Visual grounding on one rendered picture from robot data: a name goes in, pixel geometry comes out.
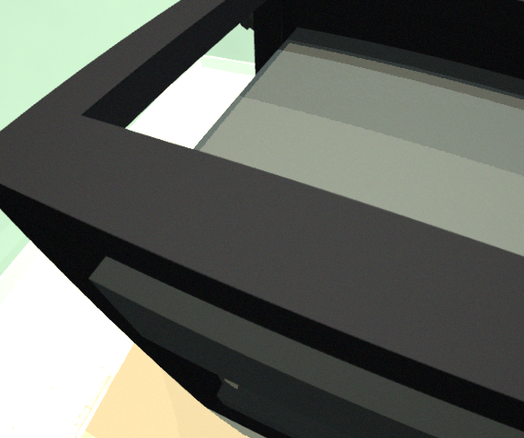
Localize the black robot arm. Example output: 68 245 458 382
240 13 254 30

